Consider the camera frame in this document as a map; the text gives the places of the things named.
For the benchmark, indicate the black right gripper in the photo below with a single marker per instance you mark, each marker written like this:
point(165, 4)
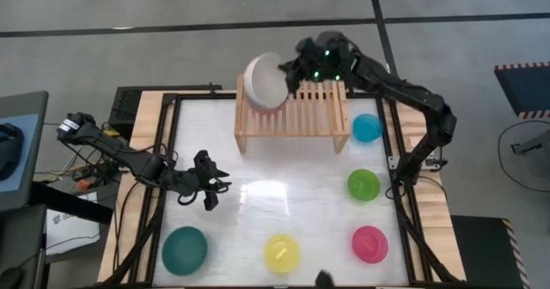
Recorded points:
point(311, 61)

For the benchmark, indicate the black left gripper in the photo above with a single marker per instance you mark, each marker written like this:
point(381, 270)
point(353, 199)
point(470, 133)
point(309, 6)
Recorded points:
point(202, 179)

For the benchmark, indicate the large white bowl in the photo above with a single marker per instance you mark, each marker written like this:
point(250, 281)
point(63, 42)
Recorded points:
point(266, 82)

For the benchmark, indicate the large grey-blue bowl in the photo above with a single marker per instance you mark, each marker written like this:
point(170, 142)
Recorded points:
point(256, 108)

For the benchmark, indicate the large dark teal bowl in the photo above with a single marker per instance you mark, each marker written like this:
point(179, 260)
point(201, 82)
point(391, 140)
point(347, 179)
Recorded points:
point(185, 250)

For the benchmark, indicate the cyan translucent plastic bowl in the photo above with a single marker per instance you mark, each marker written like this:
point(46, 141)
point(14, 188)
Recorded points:
point(367, 128)

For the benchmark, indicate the yellow translucent plastic bowl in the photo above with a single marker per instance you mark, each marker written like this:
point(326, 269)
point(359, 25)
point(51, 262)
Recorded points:
point(281, 254)

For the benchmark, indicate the green translucent plastic bowl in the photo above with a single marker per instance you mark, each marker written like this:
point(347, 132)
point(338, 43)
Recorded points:
point(363, 185)

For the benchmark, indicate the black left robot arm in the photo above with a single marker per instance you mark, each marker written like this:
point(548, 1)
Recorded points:
point(146, 166)

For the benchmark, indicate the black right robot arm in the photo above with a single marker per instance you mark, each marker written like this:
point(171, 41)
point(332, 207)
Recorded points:
point(412, 93)

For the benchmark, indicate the wooden slatted shelf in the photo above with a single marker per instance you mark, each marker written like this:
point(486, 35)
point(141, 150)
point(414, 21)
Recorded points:
point(318, 112)

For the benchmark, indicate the small orange object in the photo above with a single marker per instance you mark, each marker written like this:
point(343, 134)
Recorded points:
point(83, 185)

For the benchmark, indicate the white printed paper sheet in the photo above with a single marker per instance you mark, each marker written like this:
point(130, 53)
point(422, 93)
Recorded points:
point(73, 233)

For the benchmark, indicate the pink translucent plastic bowl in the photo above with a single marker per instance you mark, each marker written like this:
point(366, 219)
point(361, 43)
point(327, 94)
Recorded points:
point(369, 244)

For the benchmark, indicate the dark grey cabinet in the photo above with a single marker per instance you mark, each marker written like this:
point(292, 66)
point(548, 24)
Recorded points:
point(21, 246)

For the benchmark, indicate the grey case with blue pad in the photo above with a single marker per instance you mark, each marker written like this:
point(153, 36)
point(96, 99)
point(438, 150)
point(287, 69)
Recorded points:
point(26, 108)

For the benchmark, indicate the blue hazard-striped platform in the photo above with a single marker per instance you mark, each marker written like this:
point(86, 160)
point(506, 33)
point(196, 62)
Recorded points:
point(526, 89)

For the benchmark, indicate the grey stand foot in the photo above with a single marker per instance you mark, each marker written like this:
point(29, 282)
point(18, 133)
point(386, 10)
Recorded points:
point(533, 145)

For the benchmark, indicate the black hazard-striped floor mat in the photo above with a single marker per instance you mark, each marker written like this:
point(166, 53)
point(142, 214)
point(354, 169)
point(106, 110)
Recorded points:
point(481, 254)

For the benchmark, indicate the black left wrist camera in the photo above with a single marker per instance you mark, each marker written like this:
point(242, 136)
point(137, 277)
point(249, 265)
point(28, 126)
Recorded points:
point(204, 158)

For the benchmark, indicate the black aluminium table frame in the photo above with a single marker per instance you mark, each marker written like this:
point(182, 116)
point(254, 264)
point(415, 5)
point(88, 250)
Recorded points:
point(202, 96)

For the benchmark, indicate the black table-level camera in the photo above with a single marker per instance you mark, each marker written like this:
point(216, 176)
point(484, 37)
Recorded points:
point(325, 279)

